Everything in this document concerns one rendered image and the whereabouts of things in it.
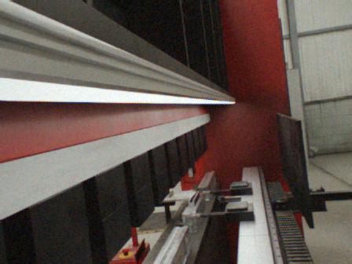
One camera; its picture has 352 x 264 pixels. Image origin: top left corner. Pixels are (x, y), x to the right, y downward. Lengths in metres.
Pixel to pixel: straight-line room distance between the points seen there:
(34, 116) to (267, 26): 2.36
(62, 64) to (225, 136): 2.57
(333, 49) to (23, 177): 9.11
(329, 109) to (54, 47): 9.20
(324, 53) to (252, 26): 6.68
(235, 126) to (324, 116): 6.68
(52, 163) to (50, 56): 0.39
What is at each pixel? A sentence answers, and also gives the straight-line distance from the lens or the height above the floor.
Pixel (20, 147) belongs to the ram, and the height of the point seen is 1.42.
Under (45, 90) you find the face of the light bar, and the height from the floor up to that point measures 1.45.
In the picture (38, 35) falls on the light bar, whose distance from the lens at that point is 0.17.
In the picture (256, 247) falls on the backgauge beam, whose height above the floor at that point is 0.98.
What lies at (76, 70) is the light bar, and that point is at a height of 1.46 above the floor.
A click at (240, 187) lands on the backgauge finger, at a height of 1.02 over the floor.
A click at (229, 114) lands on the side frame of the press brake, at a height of 1.37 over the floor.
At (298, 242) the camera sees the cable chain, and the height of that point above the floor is 1.04.
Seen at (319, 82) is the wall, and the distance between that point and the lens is 9.27.
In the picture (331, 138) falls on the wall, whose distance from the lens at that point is 9.37.
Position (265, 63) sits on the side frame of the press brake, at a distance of 2.72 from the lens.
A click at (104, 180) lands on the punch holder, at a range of 0.71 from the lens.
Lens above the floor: 1.43
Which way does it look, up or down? 3 degrees down
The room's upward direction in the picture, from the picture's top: 8 degrees counter-clockwise
